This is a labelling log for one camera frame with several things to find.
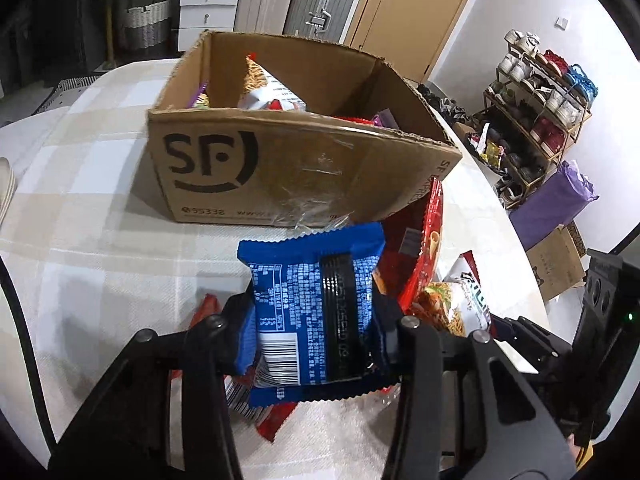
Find white drawer desk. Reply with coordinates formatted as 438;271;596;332
94;0;243;53

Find wooden shoe rack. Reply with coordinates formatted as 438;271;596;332
482;42;593;196

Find brown cardboard box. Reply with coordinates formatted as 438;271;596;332
147;30;463;228

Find black cable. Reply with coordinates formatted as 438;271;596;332
0;255;57;456

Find purple plastic bag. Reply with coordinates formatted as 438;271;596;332
509;160;598;251

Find cluster of sneakers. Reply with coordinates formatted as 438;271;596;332
417;82;486;127

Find purple white candy packet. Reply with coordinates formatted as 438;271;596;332
187;82;211;109

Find tan wooden door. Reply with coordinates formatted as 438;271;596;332
344;0;487;83

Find brown paper carton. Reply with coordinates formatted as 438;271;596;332
525;222;588;301

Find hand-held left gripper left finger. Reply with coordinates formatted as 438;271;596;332
47;293;259;480

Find silver suitcase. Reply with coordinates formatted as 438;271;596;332
282;0;360;43

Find white plate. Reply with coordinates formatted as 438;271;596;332
0;157;18;226

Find red barcode snack packet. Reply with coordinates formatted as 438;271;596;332
222;375;301;443

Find white noodle snack bag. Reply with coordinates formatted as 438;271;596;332
237;52;307;111
415;252;493;338

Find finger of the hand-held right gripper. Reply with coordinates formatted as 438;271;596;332
492;314;576;376

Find large red chips bag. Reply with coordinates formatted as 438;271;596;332
372;178;446;317

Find rows of assorted shoes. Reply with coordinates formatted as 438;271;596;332
487;30;598;181

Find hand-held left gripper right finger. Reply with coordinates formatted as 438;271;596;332
371;294;577;480

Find black white patterned rug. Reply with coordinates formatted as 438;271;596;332
30;75;103;116

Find woven laundry basket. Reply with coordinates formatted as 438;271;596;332
122;0;173;51

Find small red orange packet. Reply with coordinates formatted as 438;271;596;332
189;294;222;331

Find blue snack packet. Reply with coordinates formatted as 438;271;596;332
236;221;401;408

